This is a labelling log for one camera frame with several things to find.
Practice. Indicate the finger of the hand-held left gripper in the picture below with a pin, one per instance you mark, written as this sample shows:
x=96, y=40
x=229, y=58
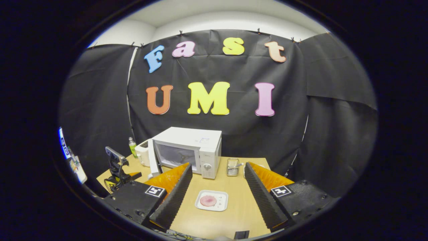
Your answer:
x=135, y=174

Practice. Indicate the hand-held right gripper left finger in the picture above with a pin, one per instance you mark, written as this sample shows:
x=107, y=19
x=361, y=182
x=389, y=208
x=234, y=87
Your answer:
x=174, y=201

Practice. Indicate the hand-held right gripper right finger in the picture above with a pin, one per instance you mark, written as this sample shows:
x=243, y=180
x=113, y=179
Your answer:
x=262, y=201

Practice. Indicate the pink meat slice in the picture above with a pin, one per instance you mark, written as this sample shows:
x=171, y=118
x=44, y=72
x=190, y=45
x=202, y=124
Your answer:
x=208, y=201

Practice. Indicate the white food tray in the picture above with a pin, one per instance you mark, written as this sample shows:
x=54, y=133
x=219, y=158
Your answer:
x=220, y=201

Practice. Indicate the white microwave oven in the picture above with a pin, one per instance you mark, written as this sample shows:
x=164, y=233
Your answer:
x=187, y=137

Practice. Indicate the green label drink bottle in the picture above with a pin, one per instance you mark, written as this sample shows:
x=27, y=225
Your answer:
x=132, y=147

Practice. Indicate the white toaster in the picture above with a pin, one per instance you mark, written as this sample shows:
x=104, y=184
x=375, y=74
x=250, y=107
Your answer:
x=143, y=154

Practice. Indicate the white and blue board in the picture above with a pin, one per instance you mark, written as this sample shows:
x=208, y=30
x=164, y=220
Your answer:
x=75, y=165

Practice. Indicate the black backdrop cloth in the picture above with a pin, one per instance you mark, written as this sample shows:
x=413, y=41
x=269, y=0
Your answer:
x=234, y=134

